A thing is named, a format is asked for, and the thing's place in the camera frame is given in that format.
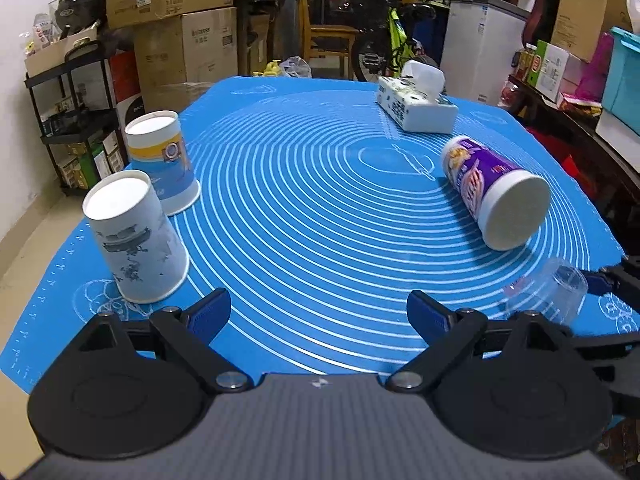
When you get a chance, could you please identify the purple paper cup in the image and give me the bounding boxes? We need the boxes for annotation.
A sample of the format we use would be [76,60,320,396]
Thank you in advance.
[440,136,551,252]

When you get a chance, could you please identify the blue silicone baking mat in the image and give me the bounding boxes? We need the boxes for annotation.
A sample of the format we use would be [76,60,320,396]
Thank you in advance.
[1,77,624,390]

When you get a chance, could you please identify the lower cardboard box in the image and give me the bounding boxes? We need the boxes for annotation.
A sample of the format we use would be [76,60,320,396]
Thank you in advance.
[134,6,238,113]

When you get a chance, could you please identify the black metal shelf rack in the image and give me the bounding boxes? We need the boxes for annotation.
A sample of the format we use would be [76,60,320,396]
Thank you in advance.
[24,39,137,196]

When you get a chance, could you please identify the green white carton box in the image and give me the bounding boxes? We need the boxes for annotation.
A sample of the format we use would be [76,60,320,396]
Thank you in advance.
[527,40,587,104]

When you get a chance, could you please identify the tall cardboard box right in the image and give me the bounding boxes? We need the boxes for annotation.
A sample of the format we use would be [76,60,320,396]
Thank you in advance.
[551,0,632,63]

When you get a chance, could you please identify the clear plastic cup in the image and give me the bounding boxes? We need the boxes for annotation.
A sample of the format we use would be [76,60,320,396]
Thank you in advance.
[500,258,588,325]

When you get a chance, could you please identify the white grey paper cup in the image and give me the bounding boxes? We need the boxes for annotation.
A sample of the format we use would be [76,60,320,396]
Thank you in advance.
[82,169,190,304]

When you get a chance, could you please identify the teal plastic storage bin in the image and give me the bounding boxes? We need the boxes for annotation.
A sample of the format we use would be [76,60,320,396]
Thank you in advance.
[602,27,640,134]

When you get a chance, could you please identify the black green bicycle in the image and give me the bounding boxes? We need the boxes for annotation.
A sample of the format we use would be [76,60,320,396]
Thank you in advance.
[342,0,437,82]

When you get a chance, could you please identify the wooden chair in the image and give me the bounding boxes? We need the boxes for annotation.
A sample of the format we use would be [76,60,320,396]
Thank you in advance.
[296,0,359,80]

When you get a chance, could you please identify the blue yellow paper cup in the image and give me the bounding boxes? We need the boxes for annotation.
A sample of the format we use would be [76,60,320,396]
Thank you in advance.
[125,110,201,216]

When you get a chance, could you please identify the white patterned tissue box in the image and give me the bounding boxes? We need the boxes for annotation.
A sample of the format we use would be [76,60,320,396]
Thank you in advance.
[376,60,458,134]

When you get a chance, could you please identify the white chest freezer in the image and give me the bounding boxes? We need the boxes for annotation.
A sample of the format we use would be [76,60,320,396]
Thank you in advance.
[440,0,529,105]

